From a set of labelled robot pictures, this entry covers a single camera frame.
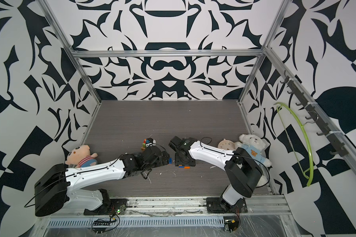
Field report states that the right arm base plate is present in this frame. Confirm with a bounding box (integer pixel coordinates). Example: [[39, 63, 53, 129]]
[[206, 197, 248, 214]]

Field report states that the white teddy bear plush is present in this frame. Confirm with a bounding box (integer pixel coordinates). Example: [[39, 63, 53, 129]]
[[234, 133, 273, 187]]

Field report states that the white cable duct strip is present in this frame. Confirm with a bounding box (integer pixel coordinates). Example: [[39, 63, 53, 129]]
[[48, 216, 224, 228]]

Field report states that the black wall hook rack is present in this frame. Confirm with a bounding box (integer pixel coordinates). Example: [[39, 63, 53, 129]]
[[281, 71, 349, 157]]

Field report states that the aluminium cage frame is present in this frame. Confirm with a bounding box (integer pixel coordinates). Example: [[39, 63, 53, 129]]
[[35, 0, 356, 237]]

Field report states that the green plastic hoop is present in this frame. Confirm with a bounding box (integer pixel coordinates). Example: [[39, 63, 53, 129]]
[[274, 102, 314, 187]]

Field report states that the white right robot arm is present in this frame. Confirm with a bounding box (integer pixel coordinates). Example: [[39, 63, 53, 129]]
[[169, 136, 264, 206]]

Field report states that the pink pig plush toy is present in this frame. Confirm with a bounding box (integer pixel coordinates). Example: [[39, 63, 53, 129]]
[[65, 145, 98, 168]]

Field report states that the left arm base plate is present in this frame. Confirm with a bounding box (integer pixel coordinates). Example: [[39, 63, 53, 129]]
[[84, 198, 128, 216]]

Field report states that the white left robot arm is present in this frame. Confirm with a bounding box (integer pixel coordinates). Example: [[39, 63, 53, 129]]
[[34, 146, 170, 217]]

